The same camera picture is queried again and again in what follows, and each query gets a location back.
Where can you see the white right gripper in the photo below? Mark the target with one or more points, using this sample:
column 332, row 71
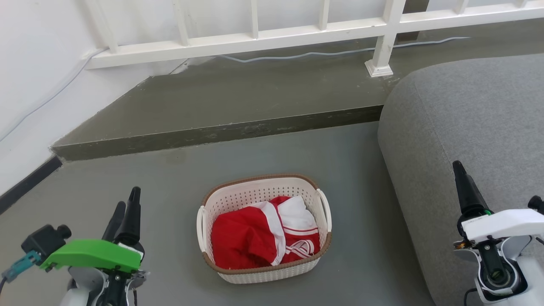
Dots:
column 505, row 224

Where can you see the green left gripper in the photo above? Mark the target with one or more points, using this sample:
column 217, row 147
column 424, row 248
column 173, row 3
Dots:
column 91, row 253

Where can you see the white perforated laundry basket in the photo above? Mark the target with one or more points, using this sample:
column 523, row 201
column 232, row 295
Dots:
column 255, row 191

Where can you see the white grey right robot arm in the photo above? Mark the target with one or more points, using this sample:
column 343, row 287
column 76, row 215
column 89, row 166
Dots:
column 522, row 272

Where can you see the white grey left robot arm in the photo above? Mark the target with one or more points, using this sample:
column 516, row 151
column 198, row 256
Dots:
column 85, row 284

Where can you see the grey fabric sofa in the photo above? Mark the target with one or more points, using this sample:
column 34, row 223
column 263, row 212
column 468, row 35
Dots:
column 467, row 119

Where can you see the black baseboard strip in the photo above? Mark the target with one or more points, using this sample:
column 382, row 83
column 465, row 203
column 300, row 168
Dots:
column 29, row 182

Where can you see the red and white garment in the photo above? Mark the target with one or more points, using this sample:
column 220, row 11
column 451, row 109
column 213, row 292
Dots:
column 246, row 238

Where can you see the grey concrete raised step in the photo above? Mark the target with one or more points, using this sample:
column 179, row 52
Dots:
column 255, row 97

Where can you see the white wooden railing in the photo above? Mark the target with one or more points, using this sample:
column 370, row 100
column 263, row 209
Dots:
column 255, row 40

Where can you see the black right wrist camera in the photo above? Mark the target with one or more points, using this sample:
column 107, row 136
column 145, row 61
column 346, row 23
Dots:
column 536, row 204

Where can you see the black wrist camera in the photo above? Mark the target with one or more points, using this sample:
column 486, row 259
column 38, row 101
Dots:
column 44, row 240
column 536, row 204

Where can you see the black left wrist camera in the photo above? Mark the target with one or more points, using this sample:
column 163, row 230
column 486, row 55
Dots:
column 44, row 240

